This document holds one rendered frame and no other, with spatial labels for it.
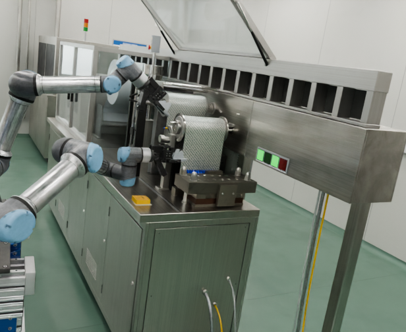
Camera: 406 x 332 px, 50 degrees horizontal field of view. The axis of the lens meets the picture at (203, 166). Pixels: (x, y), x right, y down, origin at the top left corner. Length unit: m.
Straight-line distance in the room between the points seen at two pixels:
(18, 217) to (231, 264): 1.19
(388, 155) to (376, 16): 3.21
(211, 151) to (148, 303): 0.83
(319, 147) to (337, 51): 3.39
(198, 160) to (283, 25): 3.95
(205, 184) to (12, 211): 0.95
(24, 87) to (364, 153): 1.41
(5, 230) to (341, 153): 1.25
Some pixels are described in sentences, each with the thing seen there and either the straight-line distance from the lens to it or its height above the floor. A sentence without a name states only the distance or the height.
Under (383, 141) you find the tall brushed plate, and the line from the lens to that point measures 1.82.
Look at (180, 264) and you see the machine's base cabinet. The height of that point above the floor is 0.63.
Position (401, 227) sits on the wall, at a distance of 4.55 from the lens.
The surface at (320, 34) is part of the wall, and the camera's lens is 5.46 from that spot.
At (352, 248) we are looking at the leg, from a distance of 2.02.
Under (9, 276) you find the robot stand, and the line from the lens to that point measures 1.74.
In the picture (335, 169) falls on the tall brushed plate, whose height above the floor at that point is 1.25.
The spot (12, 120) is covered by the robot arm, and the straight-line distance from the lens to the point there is 2.18.
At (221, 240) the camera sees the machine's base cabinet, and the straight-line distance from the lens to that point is 2.22.
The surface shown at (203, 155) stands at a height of 1.12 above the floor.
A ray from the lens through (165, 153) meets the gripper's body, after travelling 2.16.
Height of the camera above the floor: 1.59
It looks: 13 degrees down
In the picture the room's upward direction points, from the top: 8 degrees clockwise
